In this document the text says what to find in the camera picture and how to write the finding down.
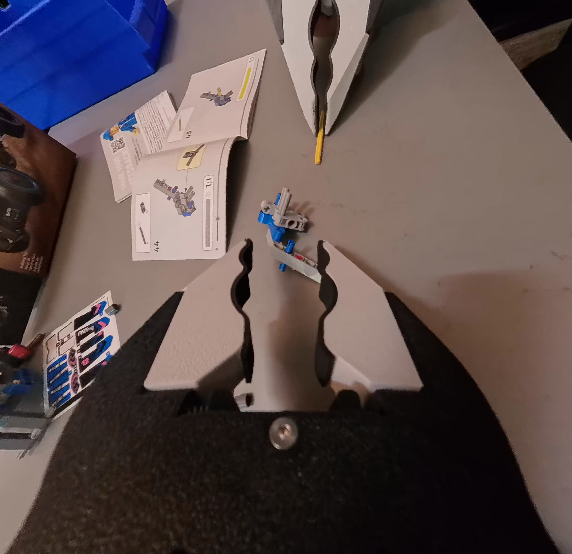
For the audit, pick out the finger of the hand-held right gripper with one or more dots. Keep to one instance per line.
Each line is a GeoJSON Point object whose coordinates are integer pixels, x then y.
{"type": "Point", "coordinates": [353, 22]}
{"type": "Point", "coordinates": [295, 35]}

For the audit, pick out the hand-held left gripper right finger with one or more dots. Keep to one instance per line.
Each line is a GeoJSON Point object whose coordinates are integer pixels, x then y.
{"type": "Point", "coordinates": [371, 335]}

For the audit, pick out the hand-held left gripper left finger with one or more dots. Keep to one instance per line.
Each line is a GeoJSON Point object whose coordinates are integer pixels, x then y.
{"type": "Point", "coordinates": [201, 335]}

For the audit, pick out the yellow lego axle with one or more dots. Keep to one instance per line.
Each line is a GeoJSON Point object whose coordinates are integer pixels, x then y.
{"type": "Point", "coordinates": [318, 151]}

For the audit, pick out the grey and blue lego assembly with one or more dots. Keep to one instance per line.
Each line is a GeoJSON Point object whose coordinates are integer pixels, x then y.
{"type": "Point", "coordinates": [290, 223]}

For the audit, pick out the small grey lego piece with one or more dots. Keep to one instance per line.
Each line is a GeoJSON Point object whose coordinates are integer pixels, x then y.
{"type": "Point", "coordinates": [114, 309]}

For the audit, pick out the open lego instruction booklet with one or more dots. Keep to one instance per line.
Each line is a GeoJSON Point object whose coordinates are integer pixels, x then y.
{"type": "Point", "coordinates": [178, 232]}

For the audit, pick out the lego sticker sheet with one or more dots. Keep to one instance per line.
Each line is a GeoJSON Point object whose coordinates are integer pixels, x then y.
{"type": "Point", "coordinates": [89, 335]}

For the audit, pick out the pile of loose lego parts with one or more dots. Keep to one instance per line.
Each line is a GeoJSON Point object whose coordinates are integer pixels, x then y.
{"type": "Point", "coordinates": [18, 375]}

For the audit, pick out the lego set cardboard box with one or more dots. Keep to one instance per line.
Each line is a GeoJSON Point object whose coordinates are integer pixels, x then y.
{"type": "Point", "coordinates": [27, 196]}

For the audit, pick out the blue plastic storage bin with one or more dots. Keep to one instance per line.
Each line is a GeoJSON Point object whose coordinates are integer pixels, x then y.
{"type": "Point", "coordinates": [147, 8]}
{"type": "Point", "coordinates": [67, 75]}

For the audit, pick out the small printed leaflet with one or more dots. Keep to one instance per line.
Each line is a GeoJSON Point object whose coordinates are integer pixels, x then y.
{"type": "Point", "coordinates": [147, 125]}

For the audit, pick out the brown wooden furniture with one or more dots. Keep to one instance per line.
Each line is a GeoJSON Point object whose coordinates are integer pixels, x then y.
{"type": "Point", "coordinates": [536, 44]}

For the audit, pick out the grey parts tray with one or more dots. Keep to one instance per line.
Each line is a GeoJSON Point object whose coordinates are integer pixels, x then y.
{"type": "Point", "coordinates": [22, 429]}

